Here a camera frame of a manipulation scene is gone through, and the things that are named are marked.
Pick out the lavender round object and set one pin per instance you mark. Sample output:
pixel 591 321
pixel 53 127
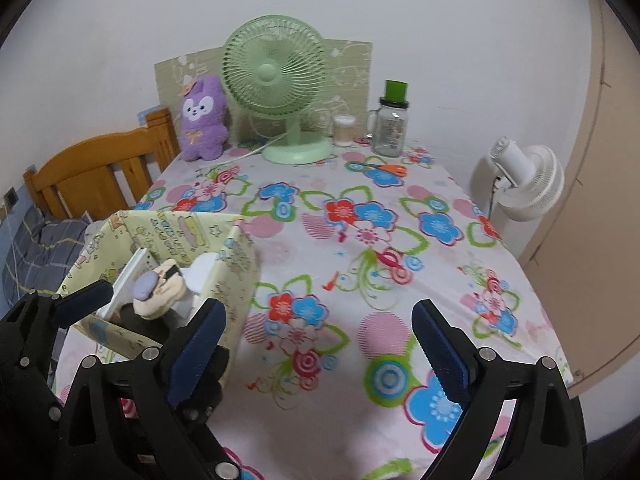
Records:
pixel 145 285

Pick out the floral tablecloth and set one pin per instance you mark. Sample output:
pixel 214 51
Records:
pixel 328 381

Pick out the white standing fan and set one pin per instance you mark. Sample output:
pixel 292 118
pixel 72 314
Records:
pixel 523 184

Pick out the cotton swab container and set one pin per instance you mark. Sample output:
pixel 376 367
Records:
pixel 344 129

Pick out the plaid grey pillow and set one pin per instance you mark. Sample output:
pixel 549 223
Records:
pixel 37 252

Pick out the purple plush toy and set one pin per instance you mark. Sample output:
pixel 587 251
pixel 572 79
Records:
pixel 203 130

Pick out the beige door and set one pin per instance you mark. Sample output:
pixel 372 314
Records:
pixel 584 260

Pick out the white remote control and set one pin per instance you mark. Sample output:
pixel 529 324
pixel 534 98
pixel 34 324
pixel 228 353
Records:
pixel 123 288

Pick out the white 45W charger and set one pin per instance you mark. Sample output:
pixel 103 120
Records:
pixel 195 278

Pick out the glass jar green lid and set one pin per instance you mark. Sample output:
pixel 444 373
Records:
pixel 387 125

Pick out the wooden bed headboard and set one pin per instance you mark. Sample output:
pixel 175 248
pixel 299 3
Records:
pixel 82 178

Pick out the orange handled scissors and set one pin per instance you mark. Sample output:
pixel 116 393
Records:
pixel 397 170

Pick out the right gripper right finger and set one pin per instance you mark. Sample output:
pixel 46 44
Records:
pixel 447 350

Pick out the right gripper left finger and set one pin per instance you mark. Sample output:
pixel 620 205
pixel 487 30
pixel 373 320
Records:
pixel 197 344

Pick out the black round object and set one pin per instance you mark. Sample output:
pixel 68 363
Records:
pixel 135 328

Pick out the yellow patterned storage box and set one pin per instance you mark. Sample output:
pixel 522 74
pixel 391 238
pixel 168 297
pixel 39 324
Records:
pixel 178 235

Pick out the green desk fan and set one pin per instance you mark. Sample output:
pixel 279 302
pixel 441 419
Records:
pixel 274 67

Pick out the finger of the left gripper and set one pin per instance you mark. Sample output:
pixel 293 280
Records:
pixel 72 308

